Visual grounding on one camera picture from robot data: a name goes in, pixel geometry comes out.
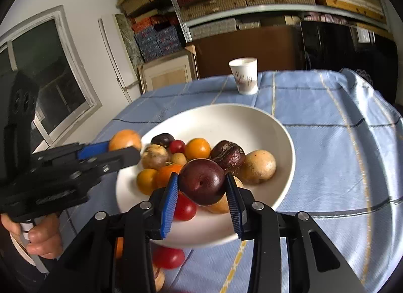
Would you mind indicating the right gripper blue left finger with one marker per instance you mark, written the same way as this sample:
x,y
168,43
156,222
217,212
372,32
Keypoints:
x,y
167,205

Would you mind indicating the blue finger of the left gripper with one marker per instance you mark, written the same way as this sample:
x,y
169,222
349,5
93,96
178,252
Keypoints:
x,y
111,161
92,150

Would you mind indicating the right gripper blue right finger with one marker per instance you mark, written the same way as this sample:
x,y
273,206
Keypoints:
x,y
237,207

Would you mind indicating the tan round fruit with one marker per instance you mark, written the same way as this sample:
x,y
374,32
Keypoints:
x,y
221,207

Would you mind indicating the red cherry tomato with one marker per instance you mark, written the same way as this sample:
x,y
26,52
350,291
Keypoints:
x,y
177,146
185,209

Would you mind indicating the orange tangerine back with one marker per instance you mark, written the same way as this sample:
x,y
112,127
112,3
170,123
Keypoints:
x,y
162,177

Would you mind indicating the yellow orange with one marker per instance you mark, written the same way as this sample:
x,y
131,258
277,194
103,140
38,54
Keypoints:
x,y
145,181

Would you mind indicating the dark purple plum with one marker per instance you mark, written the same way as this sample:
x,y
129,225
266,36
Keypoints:
x,y
202,181

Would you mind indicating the large orange tangerine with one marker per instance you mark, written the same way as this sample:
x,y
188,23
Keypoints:
x,y
124,139

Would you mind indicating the red cherry tomato front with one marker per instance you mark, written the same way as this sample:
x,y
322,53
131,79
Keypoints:
x,y
177,146

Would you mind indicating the red tomato back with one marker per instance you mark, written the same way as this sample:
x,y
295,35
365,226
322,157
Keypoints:
x,y
168,258

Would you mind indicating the orange fruit front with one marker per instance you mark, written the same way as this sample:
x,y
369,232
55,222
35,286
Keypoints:
x,y
197,148

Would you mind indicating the large brown passion fruit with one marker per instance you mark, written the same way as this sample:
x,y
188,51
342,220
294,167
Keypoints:
x,y
159,277

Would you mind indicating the person's left hand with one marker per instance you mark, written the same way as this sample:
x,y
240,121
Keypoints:
x,y
45,239

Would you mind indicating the white oval plate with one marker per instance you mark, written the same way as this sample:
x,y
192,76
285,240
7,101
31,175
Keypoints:
x,y
244,140

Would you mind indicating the framed wooden panel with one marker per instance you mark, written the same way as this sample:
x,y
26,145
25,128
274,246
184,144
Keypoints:
x,y
177,68

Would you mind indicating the blue checked tablecloth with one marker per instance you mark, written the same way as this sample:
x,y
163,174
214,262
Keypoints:
x,y
348,143

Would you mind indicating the white paper cup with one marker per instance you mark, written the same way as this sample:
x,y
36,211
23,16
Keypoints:
x,y
244,71

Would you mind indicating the stack of patterned boxes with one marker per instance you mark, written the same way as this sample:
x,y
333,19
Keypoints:
x,y
154,26

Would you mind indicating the window left wall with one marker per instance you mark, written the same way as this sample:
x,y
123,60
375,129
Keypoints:
x,y
42,47

